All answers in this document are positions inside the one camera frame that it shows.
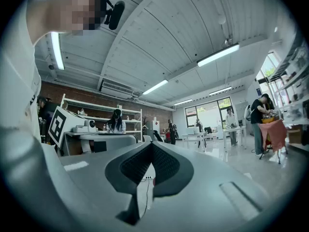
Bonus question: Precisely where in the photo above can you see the white cabinet red mark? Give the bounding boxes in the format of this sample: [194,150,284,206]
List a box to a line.
[151,119,161,140]

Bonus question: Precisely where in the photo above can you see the person's cream sweater torso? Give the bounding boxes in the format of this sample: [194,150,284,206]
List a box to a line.
[0,0,43,145]

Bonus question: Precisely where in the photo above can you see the cardboard box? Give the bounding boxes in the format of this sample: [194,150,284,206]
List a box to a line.
[287,128,304,145]

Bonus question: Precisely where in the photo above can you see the ceiling light bar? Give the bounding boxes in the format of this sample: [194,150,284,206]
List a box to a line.
[196,43,240,68]
[50,31,66,71]
[173,99,194,106]
[141,79,169,96]
[208,86,233,97]

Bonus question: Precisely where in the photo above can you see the ceiling air conditioner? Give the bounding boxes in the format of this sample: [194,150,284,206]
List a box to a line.
[98,78,135,99]

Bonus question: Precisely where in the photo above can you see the orange cloth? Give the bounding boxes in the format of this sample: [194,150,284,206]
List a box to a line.
[257,119,288,154]

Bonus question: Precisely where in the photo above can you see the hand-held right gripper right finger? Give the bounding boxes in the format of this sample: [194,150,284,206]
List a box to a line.
[141,141,272,232]

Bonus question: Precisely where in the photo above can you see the white floor standing unit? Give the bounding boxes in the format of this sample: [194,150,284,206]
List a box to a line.
[215,120,224,140]

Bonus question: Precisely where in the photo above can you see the white wall shelving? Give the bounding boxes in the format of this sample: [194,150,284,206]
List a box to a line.
[267,39,309,152]

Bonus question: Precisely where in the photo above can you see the black office chair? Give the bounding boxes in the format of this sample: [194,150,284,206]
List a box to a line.
[153,130,165,143]

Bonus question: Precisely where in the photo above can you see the black floor cable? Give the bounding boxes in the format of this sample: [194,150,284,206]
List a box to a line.
[140,179,150,217]

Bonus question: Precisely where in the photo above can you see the silver gripper camera box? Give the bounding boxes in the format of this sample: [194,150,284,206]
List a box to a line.
[84,119,98,133]

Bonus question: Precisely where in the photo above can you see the wooden coat stand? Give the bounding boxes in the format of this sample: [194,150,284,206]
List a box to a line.
[141,116,149,136]

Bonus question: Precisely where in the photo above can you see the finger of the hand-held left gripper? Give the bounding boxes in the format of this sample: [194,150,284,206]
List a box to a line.
[79,133,139,154]

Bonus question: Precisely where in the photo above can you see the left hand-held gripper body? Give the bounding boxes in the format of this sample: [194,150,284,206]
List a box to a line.
[48,106,85,157]

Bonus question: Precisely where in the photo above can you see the tall side window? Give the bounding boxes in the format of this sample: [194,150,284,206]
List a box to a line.
[255,52,290,108]

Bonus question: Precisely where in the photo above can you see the black folding rack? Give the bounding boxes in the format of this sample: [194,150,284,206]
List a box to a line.
[258,144,288,164]

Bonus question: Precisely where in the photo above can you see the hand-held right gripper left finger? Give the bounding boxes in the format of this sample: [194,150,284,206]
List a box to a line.
[59,141,154,232]

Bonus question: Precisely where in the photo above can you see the large black-framed window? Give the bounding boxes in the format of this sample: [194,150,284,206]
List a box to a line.
[184,97,234,130]

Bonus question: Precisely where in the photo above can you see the person's head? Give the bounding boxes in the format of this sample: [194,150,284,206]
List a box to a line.
[25,0,107,48]

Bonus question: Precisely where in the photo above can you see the black head-mounted camera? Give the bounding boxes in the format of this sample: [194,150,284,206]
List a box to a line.
[103,0,126,31]

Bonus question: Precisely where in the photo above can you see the white shelf unit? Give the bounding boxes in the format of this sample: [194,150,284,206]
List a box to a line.
[60,93,143,142]

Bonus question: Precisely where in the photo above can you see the white work table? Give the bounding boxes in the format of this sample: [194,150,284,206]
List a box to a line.
[221,126,247,152]
[182,131,206,152]

